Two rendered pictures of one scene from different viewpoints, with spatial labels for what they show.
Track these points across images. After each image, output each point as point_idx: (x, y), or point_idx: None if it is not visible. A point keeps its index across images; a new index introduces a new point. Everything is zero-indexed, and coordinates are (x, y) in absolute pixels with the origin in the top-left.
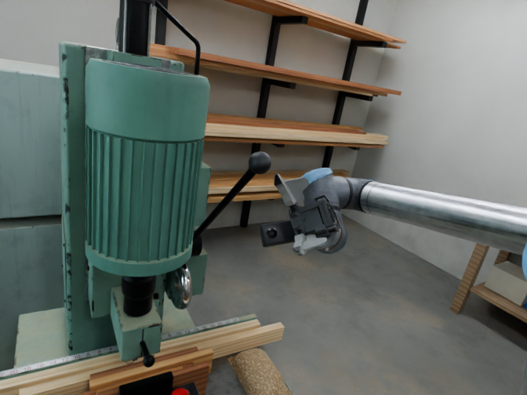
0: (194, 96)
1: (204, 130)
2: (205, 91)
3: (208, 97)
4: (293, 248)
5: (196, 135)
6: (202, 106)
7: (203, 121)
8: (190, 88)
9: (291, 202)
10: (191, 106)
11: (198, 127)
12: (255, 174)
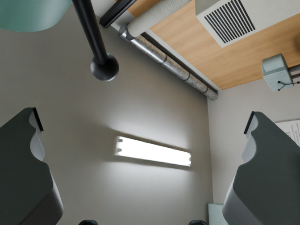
0: (56, 21)
1: (43, 4)
2: (39, 29)
3: (19, 24)
4: (250, 115)
5: (65, 1)
6: (48, 20)
7: (47, 12)
8: (58, 21)
9: (58, 194)
10: (62, 14)
11: (59, 6)
12: (106, 57)
